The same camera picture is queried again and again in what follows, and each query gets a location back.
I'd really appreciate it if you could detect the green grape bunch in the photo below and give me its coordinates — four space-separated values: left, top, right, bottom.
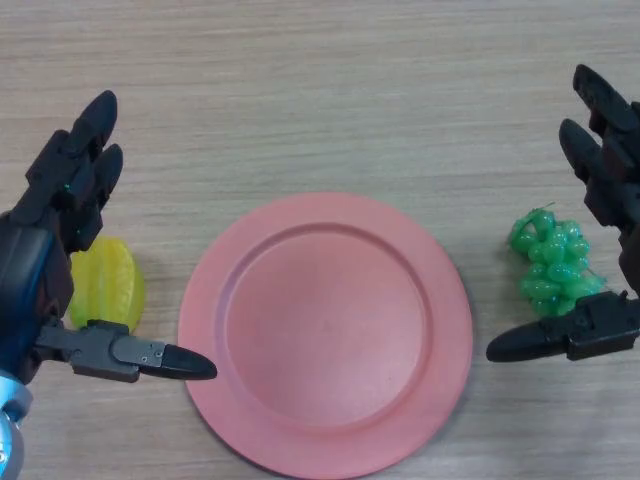
505 201 609 319

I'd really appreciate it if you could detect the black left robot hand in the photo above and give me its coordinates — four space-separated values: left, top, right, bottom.
0 89 219 386

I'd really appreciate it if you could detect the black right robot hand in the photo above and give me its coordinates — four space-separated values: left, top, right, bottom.
485 63 640 364

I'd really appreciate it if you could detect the yellow starfruit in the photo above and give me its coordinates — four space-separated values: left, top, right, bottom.
68 235 147 335

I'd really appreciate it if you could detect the pink round plate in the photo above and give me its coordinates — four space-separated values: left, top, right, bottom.
177 192 474 480

